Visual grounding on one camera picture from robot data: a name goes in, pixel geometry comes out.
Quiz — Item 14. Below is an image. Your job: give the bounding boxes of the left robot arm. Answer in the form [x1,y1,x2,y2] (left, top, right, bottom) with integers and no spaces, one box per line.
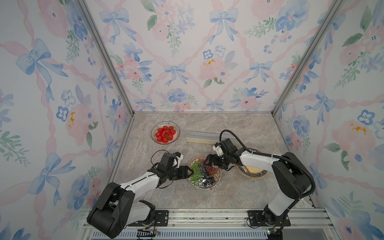
[87,152,194,239]

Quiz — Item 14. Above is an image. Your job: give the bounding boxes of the glass bowl of strawberries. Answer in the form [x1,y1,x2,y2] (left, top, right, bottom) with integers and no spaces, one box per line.
[151,122,181,145]

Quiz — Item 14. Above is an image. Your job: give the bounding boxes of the bread slices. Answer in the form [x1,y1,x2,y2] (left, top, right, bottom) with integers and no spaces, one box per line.
[245,166,263,174]

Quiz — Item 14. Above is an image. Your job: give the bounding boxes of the plate of grapes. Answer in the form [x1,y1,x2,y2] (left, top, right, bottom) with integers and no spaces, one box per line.
[187,155,222,190]

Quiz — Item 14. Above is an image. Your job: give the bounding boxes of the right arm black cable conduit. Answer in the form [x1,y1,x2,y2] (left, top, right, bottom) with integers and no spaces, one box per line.
[218,129,316,200]

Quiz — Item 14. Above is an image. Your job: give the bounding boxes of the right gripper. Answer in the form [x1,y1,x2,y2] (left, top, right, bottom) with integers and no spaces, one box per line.
[202,153,230,169]

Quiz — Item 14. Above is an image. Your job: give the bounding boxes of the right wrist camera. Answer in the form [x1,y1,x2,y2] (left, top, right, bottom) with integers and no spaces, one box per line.
[213,143,224,157]

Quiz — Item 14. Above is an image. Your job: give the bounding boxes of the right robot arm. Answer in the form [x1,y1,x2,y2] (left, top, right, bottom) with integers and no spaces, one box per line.
[204,139,316,226]

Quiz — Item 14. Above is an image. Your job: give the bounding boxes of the cream plastic wrap dispenser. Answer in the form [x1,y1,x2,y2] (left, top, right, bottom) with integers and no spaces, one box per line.
[185,131,220,145]

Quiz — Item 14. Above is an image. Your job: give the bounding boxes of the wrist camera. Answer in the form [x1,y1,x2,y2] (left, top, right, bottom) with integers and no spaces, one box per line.
[213,143,224,157]
[173,152,184,168]

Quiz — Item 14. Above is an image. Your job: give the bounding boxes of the blue yellow-rimmed plate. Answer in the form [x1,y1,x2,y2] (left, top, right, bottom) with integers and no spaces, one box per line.
[235,148,269,180]

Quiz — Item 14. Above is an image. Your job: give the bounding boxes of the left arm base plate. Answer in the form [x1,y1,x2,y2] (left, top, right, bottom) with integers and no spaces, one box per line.
[128,210,169,228]

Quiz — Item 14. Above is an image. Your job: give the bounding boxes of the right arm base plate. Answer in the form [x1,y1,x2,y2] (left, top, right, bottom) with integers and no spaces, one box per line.
[247,210,291,228]

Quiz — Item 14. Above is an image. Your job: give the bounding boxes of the aluminium front rail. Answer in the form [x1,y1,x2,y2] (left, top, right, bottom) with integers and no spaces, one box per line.
[77,208,340,240]

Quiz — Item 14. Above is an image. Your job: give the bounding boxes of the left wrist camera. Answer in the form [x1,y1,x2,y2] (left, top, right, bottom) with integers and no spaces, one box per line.
[173,152,184,168]

